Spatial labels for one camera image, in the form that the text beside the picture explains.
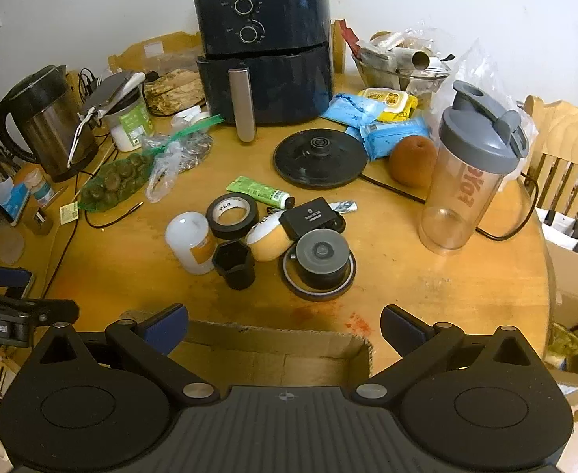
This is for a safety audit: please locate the black hexagonal cup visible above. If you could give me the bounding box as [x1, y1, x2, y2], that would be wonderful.
[212, 240, 256, 291]

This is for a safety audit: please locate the black tape roll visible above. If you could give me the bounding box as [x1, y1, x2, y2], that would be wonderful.
[205, 193, 259, 240]

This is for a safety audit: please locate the amber kapton tape roll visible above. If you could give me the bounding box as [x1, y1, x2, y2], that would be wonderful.
[278, 246, 358, 302]

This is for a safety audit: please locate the shiba dog plush case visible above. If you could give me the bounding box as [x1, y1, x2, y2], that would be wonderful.
[244, 210, 293, 263]

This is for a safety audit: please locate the black rectangular box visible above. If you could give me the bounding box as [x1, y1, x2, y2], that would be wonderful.
[280, 197, 346, 241]

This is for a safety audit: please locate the green cream tube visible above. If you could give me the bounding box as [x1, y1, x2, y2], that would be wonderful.
[226, 176, 295, 209]

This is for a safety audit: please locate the cardboard box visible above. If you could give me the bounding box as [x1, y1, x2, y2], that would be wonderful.
[121, 309, 375, 399]

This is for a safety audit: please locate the marble pattern flat bar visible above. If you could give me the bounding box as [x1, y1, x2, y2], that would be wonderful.
[328, 201, 358, 215]

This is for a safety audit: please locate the green net bag of nuts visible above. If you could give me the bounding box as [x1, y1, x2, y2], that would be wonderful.
[78, 152, 154, 212]

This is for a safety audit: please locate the steel electric kettle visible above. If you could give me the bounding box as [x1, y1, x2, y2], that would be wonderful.
[0, 65, 98, 182]

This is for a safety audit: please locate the brown round pear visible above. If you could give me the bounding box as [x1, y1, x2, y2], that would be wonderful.
[388, 136, 438, 188]

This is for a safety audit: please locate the clear plastic bag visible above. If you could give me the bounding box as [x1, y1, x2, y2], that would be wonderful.
[140, 112, 224, 203]

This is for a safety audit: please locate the clear shaker bottle grey lid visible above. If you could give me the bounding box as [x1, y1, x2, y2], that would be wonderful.
[418, 80, 528, 254]

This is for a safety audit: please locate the blue wipes pack right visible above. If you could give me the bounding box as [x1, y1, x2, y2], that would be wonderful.
[346, 117, 430, 161]

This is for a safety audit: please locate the blue wipes pack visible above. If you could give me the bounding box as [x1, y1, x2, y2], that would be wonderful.
[321, 93, 386, 127]
[346, 117, 430, 161]

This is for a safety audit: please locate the black kettle base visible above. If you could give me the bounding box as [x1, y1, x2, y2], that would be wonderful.
[272, 128, 368, 190]

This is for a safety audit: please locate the white tub green label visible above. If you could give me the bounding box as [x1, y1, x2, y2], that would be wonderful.
[103, 88, 154, 153]

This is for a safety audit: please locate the wooden chair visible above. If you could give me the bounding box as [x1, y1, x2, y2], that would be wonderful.
[524, 95, 578, 220]

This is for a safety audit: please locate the yellow wipes pack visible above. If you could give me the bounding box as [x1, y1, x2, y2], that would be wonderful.
[358, 88, 418, 123]

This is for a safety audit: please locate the blue wipes pack left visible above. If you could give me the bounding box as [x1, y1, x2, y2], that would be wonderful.
[321, 93, 386, 127]

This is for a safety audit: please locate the grey power bank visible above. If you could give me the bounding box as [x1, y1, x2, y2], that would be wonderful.
[80, 71, 133, 114]

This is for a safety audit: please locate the brown bark slab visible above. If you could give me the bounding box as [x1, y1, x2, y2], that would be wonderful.
[142, 69, 205, 116]

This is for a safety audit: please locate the glass bowl with clutter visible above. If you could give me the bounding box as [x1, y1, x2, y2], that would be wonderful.
[351, 28, 456, 97]

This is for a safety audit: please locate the dark blue air fryer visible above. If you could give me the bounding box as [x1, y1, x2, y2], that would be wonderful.
[194, 0, 333, 126]

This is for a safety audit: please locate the black thin cable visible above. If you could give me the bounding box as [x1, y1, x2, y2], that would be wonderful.
[84, 198, 146, 230]

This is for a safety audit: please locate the black kettle power cord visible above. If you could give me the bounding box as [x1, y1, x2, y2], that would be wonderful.
[358, 172, 539, 242]

